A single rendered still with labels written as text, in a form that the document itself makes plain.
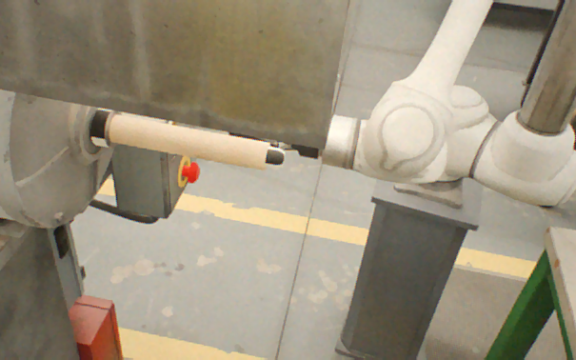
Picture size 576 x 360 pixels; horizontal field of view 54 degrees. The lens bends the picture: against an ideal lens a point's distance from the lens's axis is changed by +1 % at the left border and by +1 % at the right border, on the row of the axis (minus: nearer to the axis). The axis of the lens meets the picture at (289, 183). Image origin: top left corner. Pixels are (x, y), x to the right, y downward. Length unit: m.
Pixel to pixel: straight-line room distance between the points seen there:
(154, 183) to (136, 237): 1.34
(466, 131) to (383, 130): 0.65
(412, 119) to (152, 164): 0.44
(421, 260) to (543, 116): 0.53
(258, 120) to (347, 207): 2.08
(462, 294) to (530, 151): 1.04
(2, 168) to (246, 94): 0.29
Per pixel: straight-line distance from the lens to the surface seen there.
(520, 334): 1.32
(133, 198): 1.03
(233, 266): 2.19
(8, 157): 0.60
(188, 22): 0.40
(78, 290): 1.26
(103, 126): 0.66
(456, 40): 0.88
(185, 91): 0.43
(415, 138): 0.76
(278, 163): 0.62
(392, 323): 1.82
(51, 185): 0.66
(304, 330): 2.02
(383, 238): 1.57
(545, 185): 1.39
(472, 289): 2.32
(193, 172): 1.03
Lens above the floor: 1.63
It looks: 40 degrees down
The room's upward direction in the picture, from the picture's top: 7 degrees clockwise
